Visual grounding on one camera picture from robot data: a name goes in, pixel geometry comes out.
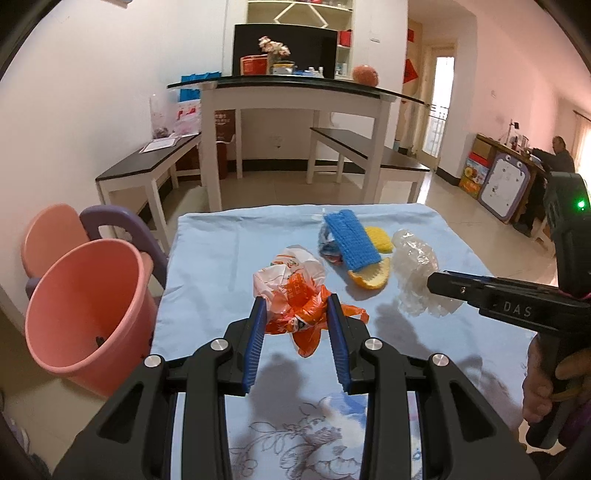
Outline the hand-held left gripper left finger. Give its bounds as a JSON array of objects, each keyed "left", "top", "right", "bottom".
[{"left": 54, "top": 298, "right": 269, "bottom": 480}]

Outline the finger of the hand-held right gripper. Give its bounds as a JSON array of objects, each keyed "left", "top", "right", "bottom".
[{"left": 427, "top": 270, "right": 497, "bottom": 308}]

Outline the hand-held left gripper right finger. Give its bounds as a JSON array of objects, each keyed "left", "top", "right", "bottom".
[{"left": 325, "top": 293, "right": 541, "bottom": 480}]

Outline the clear plastic wrap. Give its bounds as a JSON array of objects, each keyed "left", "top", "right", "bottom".
[{"left": 392, "top": 228, "right": 455, "bottom": 318}]

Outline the orange and white plastic bag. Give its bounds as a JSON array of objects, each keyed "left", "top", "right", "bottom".
[{"left": 252, "top": 246, "right": 370, "bottom": 358}]

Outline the pink plastic bucket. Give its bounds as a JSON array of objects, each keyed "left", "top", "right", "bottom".
[{"left": 25, "top": 239, "right": 158, "bottom": 400}]

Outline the person's right hand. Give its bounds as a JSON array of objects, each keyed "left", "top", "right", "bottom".
[{"left": 522, "top": 336, "right": 591, "bottom": 423}]

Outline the orange peel piece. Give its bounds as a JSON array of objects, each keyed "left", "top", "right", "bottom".
[{"left": 347, "top": 225, "right": 394, "bottom": 291}]

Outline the light blue cloth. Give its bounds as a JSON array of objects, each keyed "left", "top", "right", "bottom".
[{"left": 150, "top": 203, "right": 536, "bottom": 480}]

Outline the crumpled blue snack wrapper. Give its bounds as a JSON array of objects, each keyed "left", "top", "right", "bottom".
[{"left": 318, "top": 222, "right": 345, "bottom": 266}]

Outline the purple drawing board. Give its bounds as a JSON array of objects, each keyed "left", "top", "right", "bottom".
[{"left": 477, "top": 154, "right": 532, "bottom": 221}]

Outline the colourful cardboard box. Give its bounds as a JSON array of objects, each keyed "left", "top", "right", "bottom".
[{"left": 458, "top": 157, "right": 488, "bottom": 199}]

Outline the blue foam net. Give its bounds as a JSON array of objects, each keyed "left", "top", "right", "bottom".
[{"left": 322, "top": 209, "right": 384, "bottom": 272}]

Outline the wooden sideboard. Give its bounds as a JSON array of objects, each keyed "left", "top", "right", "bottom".
[{"left": 475, "top": 134, "right": 555, "bottom": 222}]

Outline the white bench with dark seat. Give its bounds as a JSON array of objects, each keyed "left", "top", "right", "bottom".
[
  {"left": 307, "top": 128, "right": 432, "bottom": 206},
  {"left": 95, "top": 133, "right": 204, "bottom": 252}
]

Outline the balcony door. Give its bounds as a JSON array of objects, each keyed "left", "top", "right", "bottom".
[{"left": 422, "top": 44, "right": 458, "bottom": 169}]

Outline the purple plastic stool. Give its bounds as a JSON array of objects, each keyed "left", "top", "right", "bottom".
[{"left": 25, "top": 206, "right": 169, "bottom": 301}]

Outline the brown paper bag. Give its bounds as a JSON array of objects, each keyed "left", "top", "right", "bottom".
[{"left": 213, "top": 110, "right": 237, "bottom": 181}]

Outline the paper sheet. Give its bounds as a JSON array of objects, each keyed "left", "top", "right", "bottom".
[{"left": 140, "top": 135, "right": 182, "bottom": 153}]

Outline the orange round ball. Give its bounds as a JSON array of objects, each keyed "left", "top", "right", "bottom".
[{"left": 353, "top": 65, "right": 380, "bottom": 87}]

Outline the white printed plastic bag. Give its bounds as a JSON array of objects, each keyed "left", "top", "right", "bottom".
[{"left": 175, "top": 99, "right": 202, "bottom": 134}]

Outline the clear plastic bag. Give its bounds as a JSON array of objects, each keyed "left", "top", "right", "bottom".
[{"left": 148, "top": 95, "right": 174, "bottom": 139}]

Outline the white glass-topped dining table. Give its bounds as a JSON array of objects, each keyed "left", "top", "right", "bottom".
[{"left": 166, "top": 75, "right": 432, "bottom": 213}]

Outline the blue bag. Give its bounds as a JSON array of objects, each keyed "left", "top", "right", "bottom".
[{"left": 180, "top": 71, "right": 221, "bottom": 102}]

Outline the black monitor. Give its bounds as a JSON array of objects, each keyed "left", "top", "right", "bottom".
[{"left": 232, "top": 24, "right": 340, "bottom": 79}]

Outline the red box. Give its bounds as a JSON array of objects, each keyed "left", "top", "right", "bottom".
[{"left": 240, "top": 54, "right": 269, "bottom": 76}]

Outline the artificial flower bouquet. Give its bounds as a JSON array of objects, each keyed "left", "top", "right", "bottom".
[{"left": 257, "top": 36, "right": 291, "bottom": 63}]

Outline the red paper wall decoration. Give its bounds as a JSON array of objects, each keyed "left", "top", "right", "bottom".
[{"left": 404, "top": 28, "right": 421, "bottom": 86}]

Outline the white wall cabinet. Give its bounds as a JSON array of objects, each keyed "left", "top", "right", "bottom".
[{"left": 245, "top": 0, "right": 358, "bottom": 81}]

